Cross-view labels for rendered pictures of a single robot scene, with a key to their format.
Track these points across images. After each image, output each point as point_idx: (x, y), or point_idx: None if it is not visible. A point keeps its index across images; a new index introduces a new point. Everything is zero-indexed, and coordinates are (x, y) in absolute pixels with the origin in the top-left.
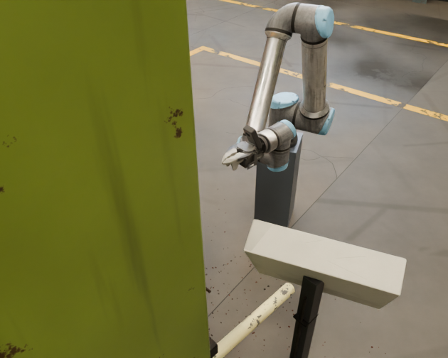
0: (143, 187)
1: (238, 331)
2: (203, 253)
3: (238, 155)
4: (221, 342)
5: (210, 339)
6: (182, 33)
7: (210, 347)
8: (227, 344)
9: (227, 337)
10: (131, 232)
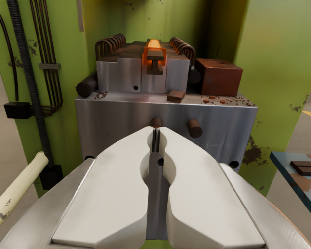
0: None
1: (11, 187)
2: None
3: (106, 178)
4: (28, 171)
5: (12, 104)
6: None
7: (10, 102)
8: (21, 173)
9: (22, 177)
10: None
